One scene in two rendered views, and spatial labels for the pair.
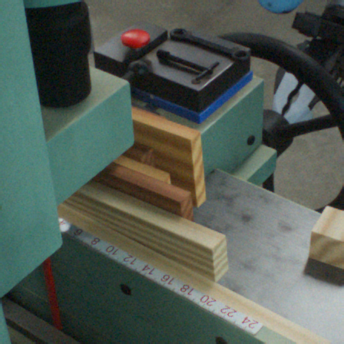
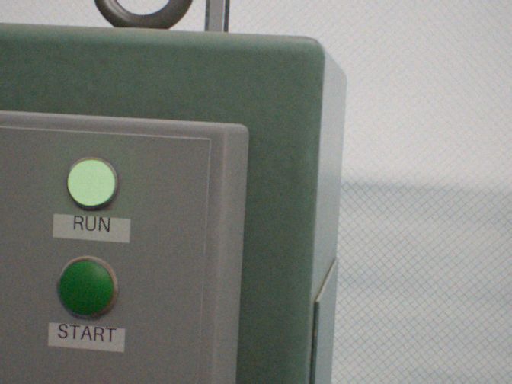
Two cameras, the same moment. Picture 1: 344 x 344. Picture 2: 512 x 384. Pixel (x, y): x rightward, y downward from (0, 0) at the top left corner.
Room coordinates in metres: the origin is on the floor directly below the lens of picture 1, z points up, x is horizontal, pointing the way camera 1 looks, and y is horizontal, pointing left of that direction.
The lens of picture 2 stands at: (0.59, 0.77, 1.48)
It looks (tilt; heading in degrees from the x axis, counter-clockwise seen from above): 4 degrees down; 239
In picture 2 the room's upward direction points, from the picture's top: 3 degrees clockwise
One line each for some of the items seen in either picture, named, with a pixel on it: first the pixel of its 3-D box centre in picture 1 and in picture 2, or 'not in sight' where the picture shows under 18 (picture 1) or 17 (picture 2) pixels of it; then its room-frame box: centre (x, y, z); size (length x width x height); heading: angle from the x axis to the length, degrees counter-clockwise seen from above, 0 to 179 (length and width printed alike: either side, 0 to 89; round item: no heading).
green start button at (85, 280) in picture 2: not in sight; (86, 288); (0.46, 0.43, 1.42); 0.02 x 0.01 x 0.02; 142
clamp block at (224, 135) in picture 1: (178, 120); not in sight; (0.77, -0.01, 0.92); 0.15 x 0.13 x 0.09; 52
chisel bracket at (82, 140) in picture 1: (50, 145); not in sight; (0.58, 0.10, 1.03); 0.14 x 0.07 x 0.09; 142
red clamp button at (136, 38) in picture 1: (135, 38); not in sight; (0.77, 0.03, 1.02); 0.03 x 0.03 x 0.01
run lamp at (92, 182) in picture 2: not in sight; (91, 182); (0.46, 0.43, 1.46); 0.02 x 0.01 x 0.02; 142
